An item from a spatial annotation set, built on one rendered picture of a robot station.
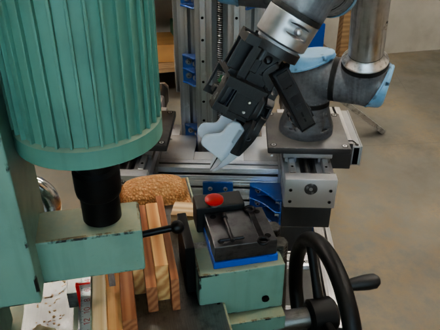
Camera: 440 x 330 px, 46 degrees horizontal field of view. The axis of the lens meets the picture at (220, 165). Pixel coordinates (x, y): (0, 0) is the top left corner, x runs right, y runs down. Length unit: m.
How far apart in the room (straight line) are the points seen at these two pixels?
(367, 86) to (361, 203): 1.39
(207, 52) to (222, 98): 0.75
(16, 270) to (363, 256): 1.84
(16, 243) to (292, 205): 0.88
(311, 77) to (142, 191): 0.58
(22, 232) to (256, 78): 0.36
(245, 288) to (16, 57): 0.48
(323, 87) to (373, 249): 1.18
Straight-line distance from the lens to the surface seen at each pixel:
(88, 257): 0.72
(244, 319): 0.84
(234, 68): 0.73
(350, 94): 1.37
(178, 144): 1.60
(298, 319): 0.92
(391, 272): 2.31
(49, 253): 0.71
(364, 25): 1.27
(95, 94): 0.54
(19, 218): 0.64
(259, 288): 0.83
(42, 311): 1.00
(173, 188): 1.03
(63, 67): 0.53
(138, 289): 0.84
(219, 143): 0.75
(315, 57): 1.37
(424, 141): 3.36
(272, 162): 1.51
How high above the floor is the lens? 1.49
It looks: 31 degrees down
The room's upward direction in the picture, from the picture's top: straight up
